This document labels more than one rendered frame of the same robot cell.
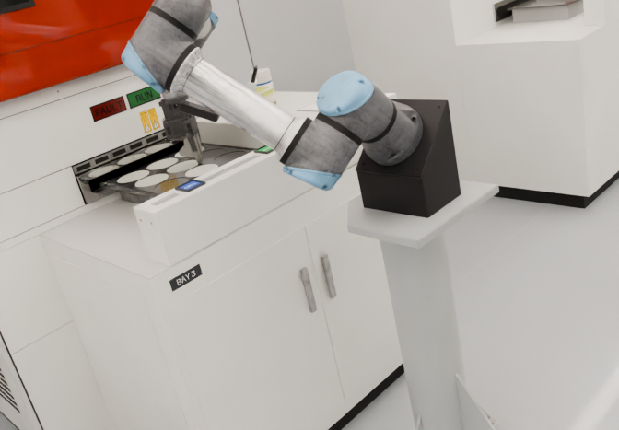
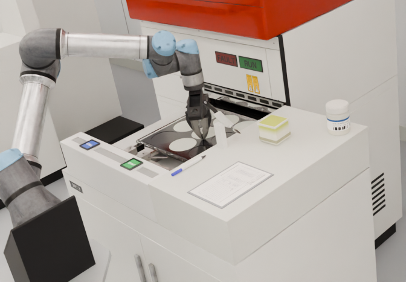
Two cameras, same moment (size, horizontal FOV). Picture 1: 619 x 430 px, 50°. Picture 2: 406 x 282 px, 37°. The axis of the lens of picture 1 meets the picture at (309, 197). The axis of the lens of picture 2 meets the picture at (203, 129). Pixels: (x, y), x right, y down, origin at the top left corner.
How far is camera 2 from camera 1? 2.70 m
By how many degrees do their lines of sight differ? 84
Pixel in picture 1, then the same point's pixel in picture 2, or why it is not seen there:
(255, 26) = not seen: outside the picture
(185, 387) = not seen: hidden behind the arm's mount
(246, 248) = (104, 205)
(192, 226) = (76, 165)
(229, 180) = (92, 160)
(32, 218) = (181, 96)
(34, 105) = (186, 32)
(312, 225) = (144, 238)
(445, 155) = (17, 261)
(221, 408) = not seen: hidden behind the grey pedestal
